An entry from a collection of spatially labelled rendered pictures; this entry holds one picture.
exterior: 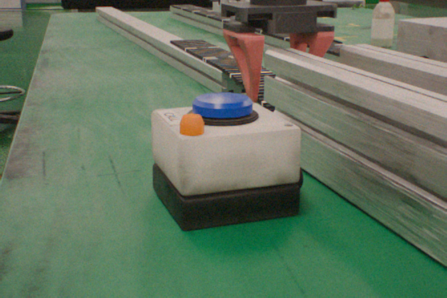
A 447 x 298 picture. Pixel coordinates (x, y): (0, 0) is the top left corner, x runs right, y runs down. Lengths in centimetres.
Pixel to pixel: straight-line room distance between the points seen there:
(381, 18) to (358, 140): 77
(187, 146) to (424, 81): 19
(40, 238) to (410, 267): 21
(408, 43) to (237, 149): 36
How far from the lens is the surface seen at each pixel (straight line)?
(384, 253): 39
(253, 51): 64
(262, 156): 41
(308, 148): 50
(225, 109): 41
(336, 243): 40
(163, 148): 43
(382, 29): 120
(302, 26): 65
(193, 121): 39
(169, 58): 100
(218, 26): 139
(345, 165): 46
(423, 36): 70
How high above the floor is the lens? 95
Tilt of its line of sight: 15 degrees down
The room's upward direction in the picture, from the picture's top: straight up
